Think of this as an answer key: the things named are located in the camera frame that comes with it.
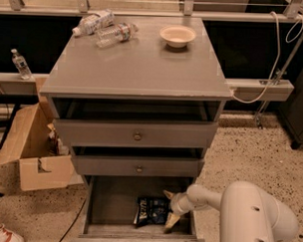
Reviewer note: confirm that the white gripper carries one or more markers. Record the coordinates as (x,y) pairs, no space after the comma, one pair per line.
(178,204)

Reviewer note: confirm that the blue chip bag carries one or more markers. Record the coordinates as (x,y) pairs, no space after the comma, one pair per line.
(152,211)

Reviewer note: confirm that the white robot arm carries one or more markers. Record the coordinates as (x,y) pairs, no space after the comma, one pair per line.
(247,212)

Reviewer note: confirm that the grey bottom drawer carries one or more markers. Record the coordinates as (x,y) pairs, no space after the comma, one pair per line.
(112,206)

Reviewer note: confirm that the grey drawer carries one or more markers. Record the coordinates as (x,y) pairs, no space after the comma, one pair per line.
(138,161)
(112,206)
(135,133)

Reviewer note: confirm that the grey top drawer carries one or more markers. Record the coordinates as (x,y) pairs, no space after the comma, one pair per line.
(135,133)

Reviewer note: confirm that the grey middle drawer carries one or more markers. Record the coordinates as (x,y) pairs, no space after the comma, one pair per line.
(138,161)

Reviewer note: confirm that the grey drawer cabinet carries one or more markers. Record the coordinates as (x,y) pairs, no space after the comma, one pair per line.
(143,79)

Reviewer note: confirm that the open cardboard box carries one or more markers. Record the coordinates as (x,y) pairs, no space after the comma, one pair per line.
(32,143)

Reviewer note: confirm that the dark cabinet at right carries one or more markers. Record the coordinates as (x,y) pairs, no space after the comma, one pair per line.
(292,113)

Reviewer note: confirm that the white paper bowl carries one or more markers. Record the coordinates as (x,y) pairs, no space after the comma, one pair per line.
(177,36)

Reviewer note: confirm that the clear bottle with red label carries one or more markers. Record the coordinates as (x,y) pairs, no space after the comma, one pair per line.
(113,35)

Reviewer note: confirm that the clear bottle with white label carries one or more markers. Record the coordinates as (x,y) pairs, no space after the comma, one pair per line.
(93,23)

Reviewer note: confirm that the upright water bottle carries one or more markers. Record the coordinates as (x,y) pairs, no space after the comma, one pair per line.
(21,65)

